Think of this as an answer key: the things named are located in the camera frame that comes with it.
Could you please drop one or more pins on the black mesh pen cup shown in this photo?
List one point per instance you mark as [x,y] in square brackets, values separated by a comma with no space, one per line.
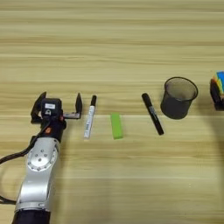
[178,99]

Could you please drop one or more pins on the left gripper's small black box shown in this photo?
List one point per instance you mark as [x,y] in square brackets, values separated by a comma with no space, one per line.
[51,108]

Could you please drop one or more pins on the white marker pen black cap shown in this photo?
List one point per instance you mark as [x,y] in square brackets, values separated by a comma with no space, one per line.
[89,119]

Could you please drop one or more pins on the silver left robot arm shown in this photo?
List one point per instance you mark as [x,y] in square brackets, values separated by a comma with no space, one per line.
[38,175]

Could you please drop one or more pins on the multicoloured puzzle cube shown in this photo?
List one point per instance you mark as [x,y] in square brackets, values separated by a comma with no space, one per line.
[221,81]

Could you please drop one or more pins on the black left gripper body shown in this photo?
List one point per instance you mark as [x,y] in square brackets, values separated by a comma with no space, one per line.
[55,128]

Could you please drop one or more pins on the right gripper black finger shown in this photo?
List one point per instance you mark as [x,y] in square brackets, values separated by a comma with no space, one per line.
[215,100]

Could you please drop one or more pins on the green eraser block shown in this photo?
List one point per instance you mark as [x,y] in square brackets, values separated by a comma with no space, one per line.
[116,127]

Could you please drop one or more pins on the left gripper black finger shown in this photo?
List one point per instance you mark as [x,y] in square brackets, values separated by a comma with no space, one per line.
[78,106]
[35,112]

